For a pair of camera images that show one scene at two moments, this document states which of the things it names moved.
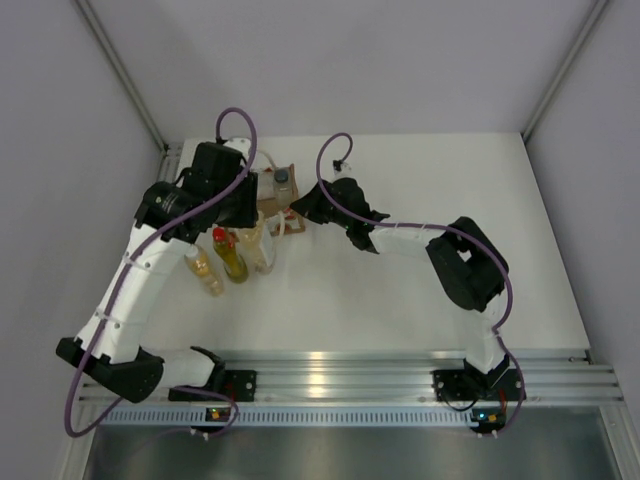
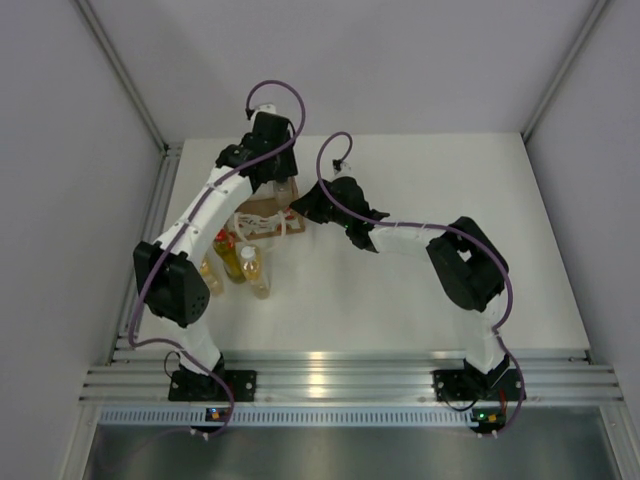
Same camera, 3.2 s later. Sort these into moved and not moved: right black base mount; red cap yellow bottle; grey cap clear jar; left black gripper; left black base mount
Moved: left black gripper
Not moved: red cap yellow bottle; left black base mount; grey cap clear jar; right black base mount
